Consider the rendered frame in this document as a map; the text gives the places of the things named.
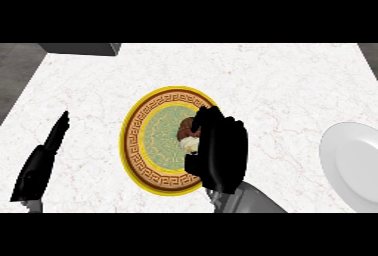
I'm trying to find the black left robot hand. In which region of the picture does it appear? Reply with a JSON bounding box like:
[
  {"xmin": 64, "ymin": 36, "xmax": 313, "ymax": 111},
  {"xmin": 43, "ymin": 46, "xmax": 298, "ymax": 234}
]
[{"xmin": 9, "ymin": 110, "xmax": 71, "ymax": 203}]

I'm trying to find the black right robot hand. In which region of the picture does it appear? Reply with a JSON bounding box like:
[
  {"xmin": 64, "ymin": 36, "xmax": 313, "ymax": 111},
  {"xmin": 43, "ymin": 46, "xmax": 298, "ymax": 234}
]
[{"xmin": 183, "ymin": 105, "xmax": 250, "ymax": 195}]

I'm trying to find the chocolate frosted cupcake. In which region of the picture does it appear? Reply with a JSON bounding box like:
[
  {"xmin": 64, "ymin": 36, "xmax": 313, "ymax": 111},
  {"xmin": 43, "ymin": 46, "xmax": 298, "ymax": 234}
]
[{"xmin": 176, "ymin": 116, "xmax": 202, "ymax": 156}]

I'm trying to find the yellow brown patterned plate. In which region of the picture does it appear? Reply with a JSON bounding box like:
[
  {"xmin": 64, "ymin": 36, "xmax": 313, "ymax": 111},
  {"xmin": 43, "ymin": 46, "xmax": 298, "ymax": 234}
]
[{"xmin": 118, "ymin": 85, "xmax": 219, "ymax": 197}]

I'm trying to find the white plate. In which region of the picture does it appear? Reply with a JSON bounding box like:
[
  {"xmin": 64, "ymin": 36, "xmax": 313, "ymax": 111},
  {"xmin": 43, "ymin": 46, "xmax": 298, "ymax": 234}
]
[{"xmin": 318, "ymin": 121, "xmax": 378, "ymax": 214}]

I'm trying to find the dark grey box appliance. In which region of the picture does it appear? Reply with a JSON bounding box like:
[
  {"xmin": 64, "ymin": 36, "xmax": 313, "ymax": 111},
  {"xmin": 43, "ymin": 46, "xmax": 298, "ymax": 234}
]
[{"xmin": 37, "ymin": 43, "xmax": 123, "ymax": 57}]

